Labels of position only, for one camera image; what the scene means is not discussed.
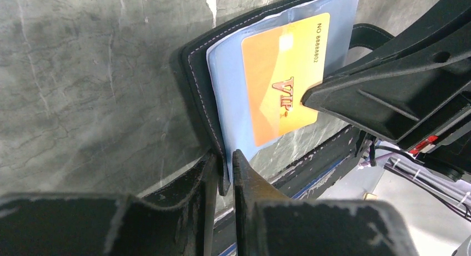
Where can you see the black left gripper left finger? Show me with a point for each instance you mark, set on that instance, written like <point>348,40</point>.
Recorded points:
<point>174,220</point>

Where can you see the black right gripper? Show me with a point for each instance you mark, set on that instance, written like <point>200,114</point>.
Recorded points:
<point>420,102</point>

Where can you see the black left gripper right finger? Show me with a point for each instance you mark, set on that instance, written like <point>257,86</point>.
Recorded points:
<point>270,223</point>

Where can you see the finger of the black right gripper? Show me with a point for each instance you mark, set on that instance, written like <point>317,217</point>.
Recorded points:
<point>444,18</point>

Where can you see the black card holder wallet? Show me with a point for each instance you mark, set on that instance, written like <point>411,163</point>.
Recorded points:
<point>214,69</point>

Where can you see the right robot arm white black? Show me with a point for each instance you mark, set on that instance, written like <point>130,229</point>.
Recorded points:
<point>455,195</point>

